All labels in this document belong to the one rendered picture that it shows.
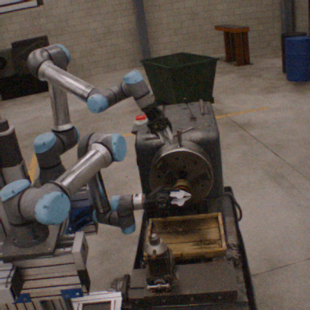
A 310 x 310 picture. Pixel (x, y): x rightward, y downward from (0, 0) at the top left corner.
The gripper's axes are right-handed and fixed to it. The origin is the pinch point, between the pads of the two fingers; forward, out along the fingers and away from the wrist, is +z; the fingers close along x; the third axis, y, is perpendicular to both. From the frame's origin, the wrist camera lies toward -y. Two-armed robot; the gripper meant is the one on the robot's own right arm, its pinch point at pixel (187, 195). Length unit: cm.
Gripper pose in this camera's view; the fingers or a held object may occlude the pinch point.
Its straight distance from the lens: 171.5
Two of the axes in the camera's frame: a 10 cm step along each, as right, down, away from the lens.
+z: 9.9, -1.0, -1.2
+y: -0.8, 4.0, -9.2
